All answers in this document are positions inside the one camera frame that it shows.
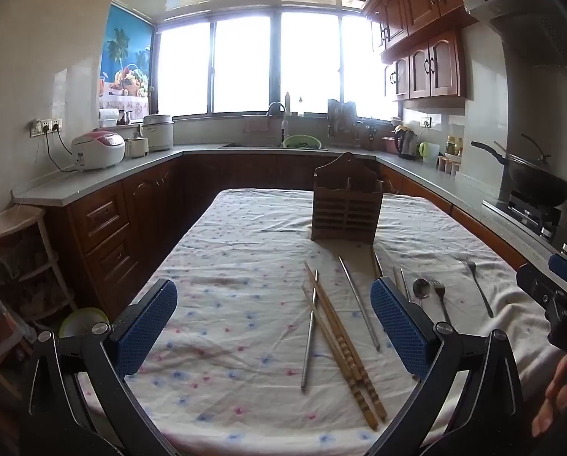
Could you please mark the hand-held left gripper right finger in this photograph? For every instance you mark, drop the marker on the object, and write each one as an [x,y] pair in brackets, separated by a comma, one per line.
[402,330]

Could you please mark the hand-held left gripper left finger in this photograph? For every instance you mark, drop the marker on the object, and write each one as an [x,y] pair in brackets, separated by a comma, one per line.
[145,325]

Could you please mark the wooden utensil holder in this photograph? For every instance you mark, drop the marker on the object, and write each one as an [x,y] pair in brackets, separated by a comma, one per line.
[346,209]

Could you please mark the person's right hand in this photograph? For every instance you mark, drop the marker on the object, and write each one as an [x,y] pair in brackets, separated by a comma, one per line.
[555,396]

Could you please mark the metal chopstick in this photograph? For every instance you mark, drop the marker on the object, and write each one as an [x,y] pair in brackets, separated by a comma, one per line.
[359,301]
[405,285]
[309,337]

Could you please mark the metal spoon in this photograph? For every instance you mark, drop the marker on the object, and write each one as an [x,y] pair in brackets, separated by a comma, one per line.
[421,287]

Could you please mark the metal fork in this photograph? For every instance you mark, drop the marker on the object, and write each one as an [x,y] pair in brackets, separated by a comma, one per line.
[440,297]
[476,285]

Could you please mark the green bowl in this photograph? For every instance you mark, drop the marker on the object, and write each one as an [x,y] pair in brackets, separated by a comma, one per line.
[81,323]

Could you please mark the gas stove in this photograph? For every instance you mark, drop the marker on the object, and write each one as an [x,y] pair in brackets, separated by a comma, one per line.
[530,211]

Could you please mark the black wok with lid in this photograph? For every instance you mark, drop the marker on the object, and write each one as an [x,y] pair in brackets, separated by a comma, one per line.
[540,180]

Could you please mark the wooden lower cabinets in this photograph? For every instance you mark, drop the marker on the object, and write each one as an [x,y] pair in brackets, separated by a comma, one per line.
[122,228]

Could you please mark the wooden cabinets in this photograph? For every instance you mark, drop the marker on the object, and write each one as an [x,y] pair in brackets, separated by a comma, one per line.
[430,66]
[122,228]

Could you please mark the floral white tablecloth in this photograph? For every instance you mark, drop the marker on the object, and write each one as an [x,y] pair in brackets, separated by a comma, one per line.
[245,294]

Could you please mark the corner shelf rack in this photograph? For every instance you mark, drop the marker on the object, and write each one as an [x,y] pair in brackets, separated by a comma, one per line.
[27,266]

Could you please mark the row of spice jars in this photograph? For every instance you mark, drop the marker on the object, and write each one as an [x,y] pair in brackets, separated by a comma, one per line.
[447,165]

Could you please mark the grey countertop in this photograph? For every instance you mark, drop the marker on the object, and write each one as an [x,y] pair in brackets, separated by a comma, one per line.
[131,173]

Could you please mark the group of condiment bottles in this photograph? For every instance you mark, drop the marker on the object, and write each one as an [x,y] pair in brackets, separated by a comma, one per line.
[453,145]

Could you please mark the green white jug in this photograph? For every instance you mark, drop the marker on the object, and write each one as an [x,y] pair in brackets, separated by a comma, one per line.
[428,153]

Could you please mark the white pink rice cooker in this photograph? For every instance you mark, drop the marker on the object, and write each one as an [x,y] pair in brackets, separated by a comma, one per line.
[98,149]

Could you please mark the steel electric kettle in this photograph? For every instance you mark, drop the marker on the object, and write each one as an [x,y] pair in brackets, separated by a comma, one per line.
[405,145]

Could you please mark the large white cooker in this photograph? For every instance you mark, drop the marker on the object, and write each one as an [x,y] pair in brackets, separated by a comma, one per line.
[157,133]

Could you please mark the kitchen sink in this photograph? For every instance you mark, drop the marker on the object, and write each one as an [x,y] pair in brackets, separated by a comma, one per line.
[250,145]

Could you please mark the dark metal jug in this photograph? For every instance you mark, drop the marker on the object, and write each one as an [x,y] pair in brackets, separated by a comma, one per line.
[125,117]

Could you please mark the paper towel roll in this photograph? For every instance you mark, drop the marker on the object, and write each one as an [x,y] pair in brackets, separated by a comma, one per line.
[107,117]

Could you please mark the green colander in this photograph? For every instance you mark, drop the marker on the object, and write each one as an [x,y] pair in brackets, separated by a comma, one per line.
[301,142]

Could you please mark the metal kitchen faucet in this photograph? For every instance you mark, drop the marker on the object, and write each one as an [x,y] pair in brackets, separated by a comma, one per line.
[283,123]

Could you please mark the wooden upper cabinets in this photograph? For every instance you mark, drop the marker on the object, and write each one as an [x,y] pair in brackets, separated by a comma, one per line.
[430,66]

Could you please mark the dark capped bottle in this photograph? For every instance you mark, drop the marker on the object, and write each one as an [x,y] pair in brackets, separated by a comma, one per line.
[301,107]

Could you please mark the pale bottle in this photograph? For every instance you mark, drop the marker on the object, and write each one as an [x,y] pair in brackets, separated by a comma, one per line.
[288,104]

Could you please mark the range hood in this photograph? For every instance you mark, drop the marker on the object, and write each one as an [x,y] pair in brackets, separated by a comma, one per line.
[535,14]

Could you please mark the kitchen window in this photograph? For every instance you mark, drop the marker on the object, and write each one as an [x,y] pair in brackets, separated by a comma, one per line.
[245,66]

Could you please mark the small wall outlet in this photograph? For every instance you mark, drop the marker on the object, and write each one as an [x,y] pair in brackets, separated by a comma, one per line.
[425,121]

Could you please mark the wall power outlet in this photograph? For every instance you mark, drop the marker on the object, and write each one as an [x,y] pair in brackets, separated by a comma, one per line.
[46,126]

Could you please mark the tropical fruit wall poster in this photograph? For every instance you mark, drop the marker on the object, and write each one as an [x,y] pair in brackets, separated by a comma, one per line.
[126,47]

